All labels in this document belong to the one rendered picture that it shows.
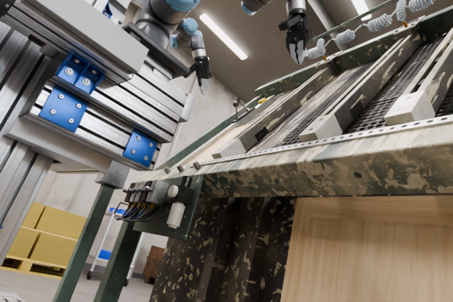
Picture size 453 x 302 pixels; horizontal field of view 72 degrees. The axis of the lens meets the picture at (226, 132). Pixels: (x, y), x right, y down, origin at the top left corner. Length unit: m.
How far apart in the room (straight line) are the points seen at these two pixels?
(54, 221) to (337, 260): 3.53
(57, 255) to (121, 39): 3.25
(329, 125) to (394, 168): 0.31
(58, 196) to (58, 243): 1.29
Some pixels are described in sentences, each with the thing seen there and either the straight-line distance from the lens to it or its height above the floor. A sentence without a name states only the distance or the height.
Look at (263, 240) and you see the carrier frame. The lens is 1.20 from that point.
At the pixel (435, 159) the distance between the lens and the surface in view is 0.70.
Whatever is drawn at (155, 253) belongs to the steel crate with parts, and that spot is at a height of 0.45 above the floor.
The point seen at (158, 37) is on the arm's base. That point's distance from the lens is 1.00.
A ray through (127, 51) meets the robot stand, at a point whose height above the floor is 0.91.
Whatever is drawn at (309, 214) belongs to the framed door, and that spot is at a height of 0.74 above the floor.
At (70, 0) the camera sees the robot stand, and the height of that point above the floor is 0.93.
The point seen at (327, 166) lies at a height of 0.80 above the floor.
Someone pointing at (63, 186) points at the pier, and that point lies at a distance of 4.99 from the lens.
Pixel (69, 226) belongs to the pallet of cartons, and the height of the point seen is 0.51.
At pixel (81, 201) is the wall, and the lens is 5.22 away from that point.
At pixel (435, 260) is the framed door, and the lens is 0.89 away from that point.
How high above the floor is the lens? 0.52
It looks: 23 degrees up
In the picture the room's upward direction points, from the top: 15 degrees clockwise
